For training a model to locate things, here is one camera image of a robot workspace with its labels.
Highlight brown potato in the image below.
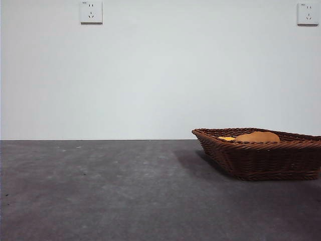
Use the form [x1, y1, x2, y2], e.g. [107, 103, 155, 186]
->
[234, 131, 280, 143]

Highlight brown woven wicker basket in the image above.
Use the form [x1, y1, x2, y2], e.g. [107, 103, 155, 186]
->
[192, 128, 321, 182]

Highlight white wall socket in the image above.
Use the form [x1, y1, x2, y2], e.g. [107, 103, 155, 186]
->
[297, 3, 319, 26]
[80, 0, 103, 25]

